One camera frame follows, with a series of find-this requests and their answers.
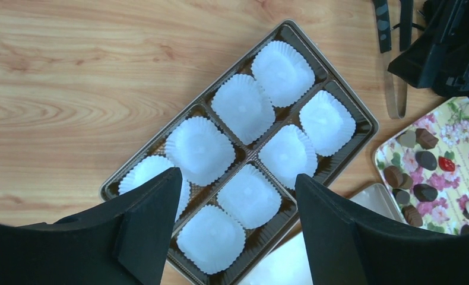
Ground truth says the floral rectangular tray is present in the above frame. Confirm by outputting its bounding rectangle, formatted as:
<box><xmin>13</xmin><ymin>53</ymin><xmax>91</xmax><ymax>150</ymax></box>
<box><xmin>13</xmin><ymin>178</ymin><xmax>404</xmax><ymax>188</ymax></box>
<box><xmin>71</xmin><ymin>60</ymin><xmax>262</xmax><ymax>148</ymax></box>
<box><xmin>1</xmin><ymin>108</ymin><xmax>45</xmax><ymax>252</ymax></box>
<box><xmin>373</xmin><ymin>97</ymin><xmax>469</xmax><ymax>235</ymax></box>

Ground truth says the brown compartment chocolate box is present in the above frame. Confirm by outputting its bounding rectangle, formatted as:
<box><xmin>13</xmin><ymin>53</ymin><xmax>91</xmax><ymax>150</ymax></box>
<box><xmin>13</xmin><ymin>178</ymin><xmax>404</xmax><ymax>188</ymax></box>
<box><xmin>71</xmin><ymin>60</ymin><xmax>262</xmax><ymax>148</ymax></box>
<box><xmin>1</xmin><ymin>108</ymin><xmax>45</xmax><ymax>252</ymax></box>
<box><xmin>99</xmin><ymin>19</ymin><xmax>379</xmax><ymax>284</ymax></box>

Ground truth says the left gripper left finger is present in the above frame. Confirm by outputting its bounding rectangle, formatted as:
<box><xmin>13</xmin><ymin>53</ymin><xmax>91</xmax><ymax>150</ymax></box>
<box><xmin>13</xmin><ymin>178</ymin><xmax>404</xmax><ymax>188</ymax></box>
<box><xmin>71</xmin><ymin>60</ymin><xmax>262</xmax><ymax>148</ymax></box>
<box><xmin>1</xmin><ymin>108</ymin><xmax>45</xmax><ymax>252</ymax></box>
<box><xmin>0</xmin><ymin>167</ymin><xmax>182</xmax><ymax>284</ymax></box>

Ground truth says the heart shaped chocolate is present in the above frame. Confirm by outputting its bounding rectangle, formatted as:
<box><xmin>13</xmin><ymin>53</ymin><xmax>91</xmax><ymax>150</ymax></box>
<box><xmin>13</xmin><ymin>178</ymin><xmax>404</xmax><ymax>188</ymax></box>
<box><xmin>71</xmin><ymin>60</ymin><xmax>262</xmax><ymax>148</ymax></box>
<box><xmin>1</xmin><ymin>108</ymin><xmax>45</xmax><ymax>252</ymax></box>
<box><xmin>397</xmin><ymin>129</ymin><xmax>416</xmax><ymax>148</ymax></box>

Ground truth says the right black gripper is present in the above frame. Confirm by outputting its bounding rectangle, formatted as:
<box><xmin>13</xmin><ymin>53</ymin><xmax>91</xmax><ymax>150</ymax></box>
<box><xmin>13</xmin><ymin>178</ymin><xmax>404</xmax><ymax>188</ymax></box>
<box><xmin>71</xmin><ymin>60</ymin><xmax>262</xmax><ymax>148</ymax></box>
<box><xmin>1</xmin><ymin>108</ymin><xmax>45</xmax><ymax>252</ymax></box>
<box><xmin>388</xmin><ymin>1</ymin><xmax>469</xmax><ymax>97</ymax></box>

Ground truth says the dark oval chocolate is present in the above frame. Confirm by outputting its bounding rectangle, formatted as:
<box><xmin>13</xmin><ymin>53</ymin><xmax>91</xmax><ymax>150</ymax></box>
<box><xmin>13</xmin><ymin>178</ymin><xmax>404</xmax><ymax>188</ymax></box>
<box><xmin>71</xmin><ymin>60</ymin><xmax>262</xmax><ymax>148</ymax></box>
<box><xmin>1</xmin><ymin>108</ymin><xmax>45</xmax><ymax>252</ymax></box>
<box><xmin>415</xmin><ymin>151</ymin><xmax>438</xmax><ymax>171</ymax></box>

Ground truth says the brown rectangular chocolate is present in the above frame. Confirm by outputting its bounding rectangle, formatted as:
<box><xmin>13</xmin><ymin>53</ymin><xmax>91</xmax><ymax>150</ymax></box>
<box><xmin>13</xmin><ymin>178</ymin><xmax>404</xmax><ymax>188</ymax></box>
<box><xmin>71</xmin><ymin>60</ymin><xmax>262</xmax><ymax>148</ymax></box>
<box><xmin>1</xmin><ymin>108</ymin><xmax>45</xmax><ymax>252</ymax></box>
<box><xmin>415</xmin><ymin>128</ymin><xmax>439</xmax><ymax>150</ymax></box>

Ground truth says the round brown chocolate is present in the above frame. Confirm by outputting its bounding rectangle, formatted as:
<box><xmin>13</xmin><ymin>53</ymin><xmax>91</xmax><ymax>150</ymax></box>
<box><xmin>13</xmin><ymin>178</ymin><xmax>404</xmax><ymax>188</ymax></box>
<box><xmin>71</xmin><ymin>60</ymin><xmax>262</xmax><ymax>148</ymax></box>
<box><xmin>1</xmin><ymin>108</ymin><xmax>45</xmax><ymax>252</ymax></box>
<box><xmin>383</xmin><ymin>166</ymin><xmax>404</xmax><ymax>188</ymax></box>

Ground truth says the metallic box lid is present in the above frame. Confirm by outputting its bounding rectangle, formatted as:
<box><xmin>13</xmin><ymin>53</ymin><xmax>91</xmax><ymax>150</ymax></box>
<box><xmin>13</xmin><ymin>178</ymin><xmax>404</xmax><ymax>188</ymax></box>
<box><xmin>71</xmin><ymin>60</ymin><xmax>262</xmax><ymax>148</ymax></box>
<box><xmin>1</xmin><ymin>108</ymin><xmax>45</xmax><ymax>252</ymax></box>
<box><xmin>239</xmin><ymin>183</ymin><xmax>402</xmax><ymax>284</ymax></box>

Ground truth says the red candy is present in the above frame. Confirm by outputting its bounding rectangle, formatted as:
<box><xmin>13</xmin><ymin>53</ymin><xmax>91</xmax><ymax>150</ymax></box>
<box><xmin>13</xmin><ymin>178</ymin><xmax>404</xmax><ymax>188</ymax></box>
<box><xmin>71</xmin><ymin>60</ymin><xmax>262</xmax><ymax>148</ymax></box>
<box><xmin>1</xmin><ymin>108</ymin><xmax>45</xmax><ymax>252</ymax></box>
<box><xmin>438</xmin><ymin>156</ymin><xmax>456</xmax><ymax>172</ymax></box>

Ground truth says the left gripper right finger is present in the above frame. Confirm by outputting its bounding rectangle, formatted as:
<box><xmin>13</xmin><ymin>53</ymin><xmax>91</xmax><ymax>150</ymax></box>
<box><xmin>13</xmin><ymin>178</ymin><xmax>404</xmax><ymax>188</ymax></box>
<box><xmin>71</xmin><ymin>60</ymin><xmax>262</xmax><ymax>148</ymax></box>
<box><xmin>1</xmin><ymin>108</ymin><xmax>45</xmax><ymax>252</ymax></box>
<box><xmin>295</xmin><ymin>174</ymin><xmax>469</xmax><ymax>284</ymax></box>

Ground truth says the white paper cup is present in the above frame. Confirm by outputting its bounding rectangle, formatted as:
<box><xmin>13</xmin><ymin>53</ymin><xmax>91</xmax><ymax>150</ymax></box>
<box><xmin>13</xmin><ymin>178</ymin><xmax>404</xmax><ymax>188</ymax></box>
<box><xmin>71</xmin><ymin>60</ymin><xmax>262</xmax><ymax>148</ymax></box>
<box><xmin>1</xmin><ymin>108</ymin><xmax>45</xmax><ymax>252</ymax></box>
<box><xmin>118</xmin><ymin>156</ymin><xmax>191</xmax><ymax>221</ymax></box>
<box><xmin>299</xmin><ymin>90</ymin><xmax>356</xmax><ymax>157</ymax></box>
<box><xmin>217</xmin><ymin>164</ymin><xmax>281</xmax><ymax>229</ymax></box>
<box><xmin>251</xmin><ymin>40</ymin><xmax>315</xmax><ymax>107</ymax></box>
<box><xmin>211</xmin><ymin>74</ymin><xmax>275</xmax><ymax>145</ymax></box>
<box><xmin>177</xmin><ymin>205</ymin><xmax>245</xmax><ymax>274</ymax></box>
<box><xmin>258</xmin><ymin>124</ymin><xmax>318</xmax><ymax>190</ymax></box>
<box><xmin>164</xmin><ymin>116</ymin><xmax>236</xmax><ymax>186</ymax></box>

